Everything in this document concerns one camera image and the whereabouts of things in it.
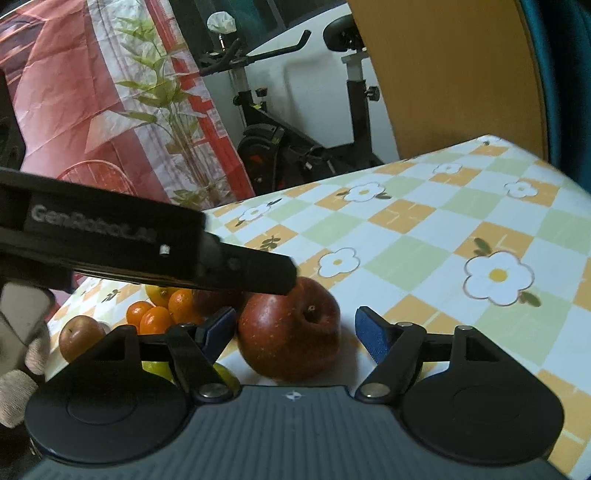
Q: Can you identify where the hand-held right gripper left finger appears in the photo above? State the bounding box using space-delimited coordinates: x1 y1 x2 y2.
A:
69 307 237 404

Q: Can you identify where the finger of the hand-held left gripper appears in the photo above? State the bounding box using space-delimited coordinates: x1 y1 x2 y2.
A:
196 233 298 296

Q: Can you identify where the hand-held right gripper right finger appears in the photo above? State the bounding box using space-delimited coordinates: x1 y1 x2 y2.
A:
355 306 522 402

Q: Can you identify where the large mottled red apple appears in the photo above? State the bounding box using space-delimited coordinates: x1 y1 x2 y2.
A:
237 277 342 382

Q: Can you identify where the person's left hand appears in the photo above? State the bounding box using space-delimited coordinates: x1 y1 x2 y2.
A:
0 281 56 430

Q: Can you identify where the dark red apple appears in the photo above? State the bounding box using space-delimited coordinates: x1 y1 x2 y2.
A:
193 290 247 319

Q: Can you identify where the small tangerine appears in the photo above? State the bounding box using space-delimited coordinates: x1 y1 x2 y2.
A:
139 307 175 336
126 301 154 326
168 288 204 325

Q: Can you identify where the yellow lemon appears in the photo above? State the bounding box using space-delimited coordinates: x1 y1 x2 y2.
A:
145 285 181 309

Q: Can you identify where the mangosteen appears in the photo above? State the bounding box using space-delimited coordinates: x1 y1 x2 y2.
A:
58 315 107 363

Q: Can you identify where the black exercise bike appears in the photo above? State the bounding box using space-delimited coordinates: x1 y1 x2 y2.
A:
198 14 386 197

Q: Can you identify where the printed room backdrop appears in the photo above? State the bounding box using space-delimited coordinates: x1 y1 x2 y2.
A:
0 0 257 208

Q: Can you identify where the crumpled white cloth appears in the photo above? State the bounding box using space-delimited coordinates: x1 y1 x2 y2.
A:
207 13 237 35

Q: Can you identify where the wooden door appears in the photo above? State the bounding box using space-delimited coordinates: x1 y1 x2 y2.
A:
346 0 550 162

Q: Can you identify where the teal curtain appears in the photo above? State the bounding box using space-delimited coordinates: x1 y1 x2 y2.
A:
517 0 591 185

